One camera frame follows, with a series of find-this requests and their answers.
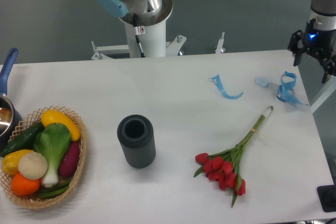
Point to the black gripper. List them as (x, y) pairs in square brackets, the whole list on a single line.
[(317, 43)]

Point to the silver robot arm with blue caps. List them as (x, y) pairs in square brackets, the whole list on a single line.
[(324, 11)]

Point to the tangled blue ribbon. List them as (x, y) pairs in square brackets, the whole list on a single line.
[(286, 91)]

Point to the blue ribbon strip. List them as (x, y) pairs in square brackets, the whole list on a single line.
[(217, 81)]

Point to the black device at table edge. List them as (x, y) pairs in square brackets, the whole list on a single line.
[(327, 197)]

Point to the red tulip bouquet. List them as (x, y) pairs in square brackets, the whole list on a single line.
[(224, 167)]

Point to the dark grey ribbed vase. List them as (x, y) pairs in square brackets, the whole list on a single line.
[(136, 137)]

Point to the purple sweet potato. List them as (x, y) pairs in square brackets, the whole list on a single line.
[(70, 161)]

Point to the green bok choy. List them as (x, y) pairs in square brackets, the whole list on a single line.
[(53, 143)]

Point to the woven wicker basket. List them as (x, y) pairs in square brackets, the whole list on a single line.
[(32, 201)]

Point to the green cucumber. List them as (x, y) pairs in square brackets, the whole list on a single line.
[(24, 140)]

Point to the dark green vegetable in basket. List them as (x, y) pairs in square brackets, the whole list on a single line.
[(54, 191)]

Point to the orange fruit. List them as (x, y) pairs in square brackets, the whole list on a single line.
[(22, 186)]

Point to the yellow bell pepper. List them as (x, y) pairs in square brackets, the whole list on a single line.
[(10, 161)]

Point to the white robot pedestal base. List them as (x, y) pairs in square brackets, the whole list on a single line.
[(143, 41)]

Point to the blue handled saucepan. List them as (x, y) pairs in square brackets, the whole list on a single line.
[(10, 117)]

